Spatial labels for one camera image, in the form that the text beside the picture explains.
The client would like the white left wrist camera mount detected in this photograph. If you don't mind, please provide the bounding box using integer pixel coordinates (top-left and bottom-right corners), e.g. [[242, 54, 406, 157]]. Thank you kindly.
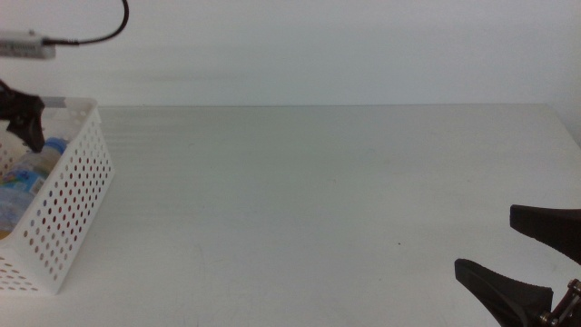
[[0, 29, 57, 61]]

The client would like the white perforated plastic basket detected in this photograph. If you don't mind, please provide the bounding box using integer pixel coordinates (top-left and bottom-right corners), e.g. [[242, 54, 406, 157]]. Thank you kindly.
[[0, 96, 114, 296]]

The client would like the small water bottle blue cap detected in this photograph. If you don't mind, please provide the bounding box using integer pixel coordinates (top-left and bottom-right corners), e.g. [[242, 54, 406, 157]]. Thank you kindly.
[[0, 137, 68, 233]]

